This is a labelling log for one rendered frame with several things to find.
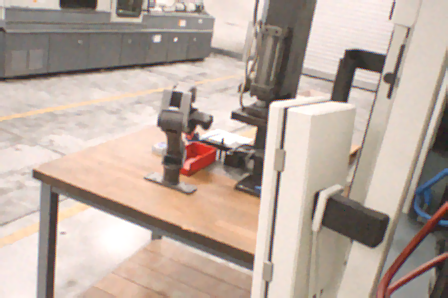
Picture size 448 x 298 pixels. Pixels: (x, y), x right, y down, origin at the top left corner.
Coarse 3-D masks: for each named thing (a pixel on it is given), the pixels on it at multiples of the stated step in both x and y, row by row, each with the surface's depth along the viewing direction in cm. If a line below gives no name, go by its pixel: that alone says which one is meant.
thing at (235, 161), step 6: (228, 150) 202; (234, 156) 202; (240, 156) 203; (228, 162) 204; (234, 162) 203; (240, 162) 206; (258, 162) 198; (264, 162) 197; (258, 168) 199; (258, 174) 199
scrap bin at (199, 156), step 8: (192, 144) 208; (200, 144) 208; (192, 152) 210; (200, 152) 209; (208, 152) 207; (216, 152) 205; (192, 160) 202; (200, 160) 191; (208, 160) 199; (184, 168) 185; (192, 168) 186; (200, 168) 194
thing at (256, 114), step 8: (256, 104) 197; (264, 104) 196; (232, 112) 198; (240, 112) 198; (248, 112) 195; (256, 112) 192; (264, 112) 191; (240, 120) 197; (248, 120) 195; (256, 120) 194; (264, 120) 193; (264, 128) 193
